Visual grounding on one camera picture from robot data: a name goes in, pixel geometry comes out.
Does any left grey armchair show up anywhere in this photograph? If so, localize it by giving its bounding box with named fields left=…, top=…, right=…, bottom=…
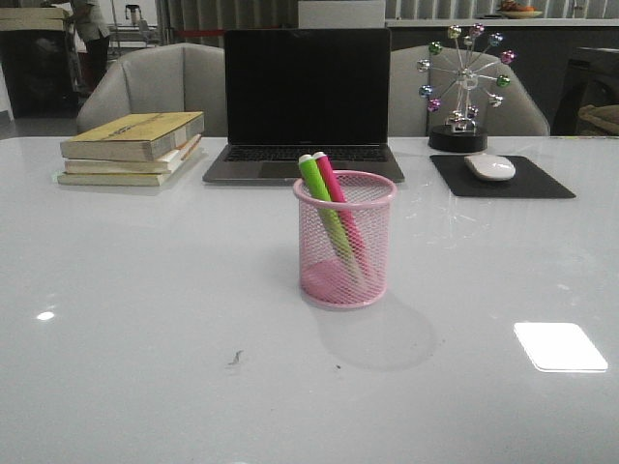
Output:
left=76, top=43, right=227, bottom=136

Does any grey laptop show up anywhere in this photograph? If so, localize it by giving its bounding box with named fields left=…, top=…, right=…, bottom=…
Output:
left=203, top=27, right=404, bottom=185

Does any middle cream book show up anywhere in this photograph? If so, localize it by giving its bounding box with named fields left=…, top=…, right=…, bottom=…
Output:
left=65, top=135, right=202, bottom=174

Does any pink mesh pen holder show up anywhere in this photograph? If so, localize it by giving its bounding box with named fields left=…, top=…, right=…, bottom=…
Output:
left=293, top=170, right=397, bottom=308

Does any white computer mouse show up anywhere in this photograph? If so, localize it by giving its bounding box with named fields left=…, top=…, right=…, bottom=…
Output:
left=463, top=154, right=516, bottom=182

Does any person in background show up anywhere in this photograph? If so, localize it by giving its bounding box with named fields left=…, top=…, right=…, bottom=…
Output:
left=65, top=0, right=110, bottom=90

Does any cream book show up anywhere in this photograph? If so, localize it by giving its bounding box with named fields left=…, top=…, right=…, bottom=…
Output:
left=65, top=135, right=202, bottom=174
left=56, top=148, right=196, bottom=187

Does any right grey armchair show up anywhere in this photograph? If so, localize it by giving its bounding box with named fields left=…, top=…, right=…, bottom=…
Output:
left=388, top=45, right=549, bottom=136

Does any grey armchair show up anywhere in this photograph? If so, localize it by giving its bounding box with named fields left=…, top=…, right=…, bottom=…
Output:
left=76, top=43, right=227, bottom=136
left=388, top=45, right=549, bottom=136

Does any black mouse pad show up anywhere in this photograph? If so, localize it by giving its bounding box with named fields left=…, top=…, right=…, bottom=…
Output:
left=430, top=155, right=575, bottom=199

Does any ferris wheel desk ornament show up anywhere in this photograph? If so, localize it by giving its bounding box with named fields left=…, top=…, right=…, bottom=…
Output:
left=416, top=22, right=516, bottom=153

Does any dark cart with boxes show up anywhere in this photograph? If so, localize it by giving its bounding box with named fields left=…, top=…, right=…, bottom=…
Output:
left=1, top=7, right=77, bottom=118

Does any top yellow book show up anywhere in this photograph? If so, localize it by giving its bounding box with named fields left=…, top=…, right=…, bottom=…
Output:
left=60, top=111, right=204, bottom=161

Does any pink marker pen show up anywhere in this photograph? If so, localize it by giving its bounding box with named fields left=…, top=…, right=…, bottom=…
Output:
left=311, top=151, right=371, bottom=276

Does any bottom cream book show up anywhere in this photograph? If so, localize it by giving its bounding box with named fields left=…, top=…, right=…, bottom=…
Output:
left=56, top=148, right=196, bottom=187

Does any green marker pen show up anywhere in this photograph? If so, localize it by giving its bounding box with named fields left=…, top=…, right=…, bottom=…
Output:
left=298, top=154, right=364, bottom=284

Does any fruit bowl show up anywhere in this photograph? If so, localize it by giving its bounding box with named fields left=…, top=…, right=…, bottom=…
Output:
left=498, top=0, right=543, bottom=19

